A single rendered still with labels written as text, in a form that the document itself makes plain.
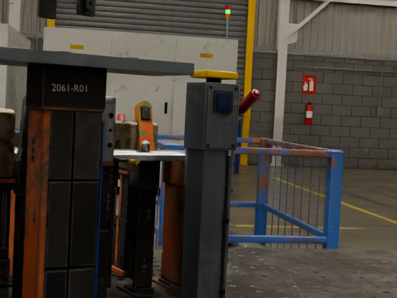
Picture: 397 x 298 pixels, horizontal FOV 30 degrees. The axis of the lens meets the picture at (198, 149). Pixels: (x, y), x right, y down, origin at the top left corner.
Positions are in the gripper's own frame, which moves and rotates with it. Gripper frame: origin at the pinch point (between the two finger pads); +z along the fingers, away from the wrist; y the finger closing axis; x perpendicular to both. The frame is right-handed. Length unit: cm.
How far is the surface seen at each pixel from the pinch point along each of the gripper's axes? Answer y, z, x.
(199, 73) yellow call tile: -9.2, 7.9, -21.3
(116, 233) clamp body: 37, 44, -48
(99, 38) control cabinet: 596, -65, -533
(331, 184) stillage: 75, 44, -211
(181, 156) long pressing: 10.4, 23.8, -39.4
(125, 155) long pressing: 14.5, 23.6, -27.8
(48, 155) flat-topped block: -3.3, 21.8, 4.9
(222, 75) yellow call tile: -12.6, 8.3, -23.1
